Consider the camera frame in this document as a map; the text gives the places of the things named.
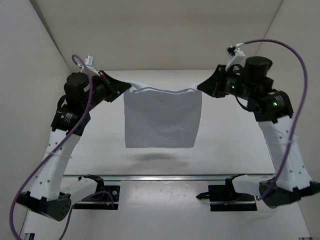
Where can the white skirt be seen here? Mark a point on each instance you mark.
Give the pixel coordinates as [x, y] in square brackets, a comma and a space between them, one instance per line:
[161, 118]

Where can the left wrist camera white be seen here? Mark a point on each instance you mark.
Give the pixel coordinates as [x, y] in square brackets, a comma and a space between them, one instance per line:
[89, 62]

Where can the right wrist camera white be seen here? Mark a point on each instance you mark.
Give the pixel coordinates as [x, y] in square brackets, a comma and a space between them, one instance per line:
[237, 56]

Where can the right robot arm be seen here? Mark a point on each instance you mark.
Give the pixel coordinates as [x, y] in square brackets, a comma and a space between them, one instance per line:
[272, 110]

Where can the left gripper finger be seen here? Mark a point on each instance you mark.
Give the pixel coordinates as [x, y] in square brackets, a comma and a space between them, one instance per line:
[114, 94]
[113, 84]

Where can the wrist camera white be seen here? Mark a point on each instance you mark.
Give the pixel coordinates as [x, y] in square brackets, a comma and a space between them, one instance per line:
[237, 56]
[89, 62]

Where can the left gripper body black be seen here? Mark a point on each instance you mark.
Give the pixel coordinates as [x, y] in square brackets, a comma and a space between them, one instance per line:
[99, 91]

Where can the aluminium front rail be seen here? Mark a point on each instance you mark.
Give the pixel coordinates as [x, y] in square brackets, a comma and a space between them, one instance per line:
[180, 177]

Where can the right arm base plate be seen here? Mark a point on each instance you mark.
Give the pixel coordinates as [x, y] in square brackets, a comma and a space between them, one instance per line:
[223, 198]

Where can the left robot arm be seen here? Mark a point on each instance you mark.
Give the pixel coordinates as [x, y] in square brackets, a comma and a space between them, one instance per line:
[46, 196]

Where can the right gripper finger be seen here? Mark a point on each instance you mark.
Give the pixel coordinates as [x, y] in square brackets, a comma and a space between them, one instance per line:
[214, 79]
[212, 91]

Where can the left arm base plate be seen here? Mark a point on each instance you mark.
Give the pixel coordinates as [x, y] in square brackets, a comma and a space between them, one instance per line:
[106, 196]

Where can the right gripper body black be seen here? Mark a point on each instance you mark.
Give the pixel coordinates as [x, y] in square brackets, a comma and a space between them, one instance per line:
[236, 87]

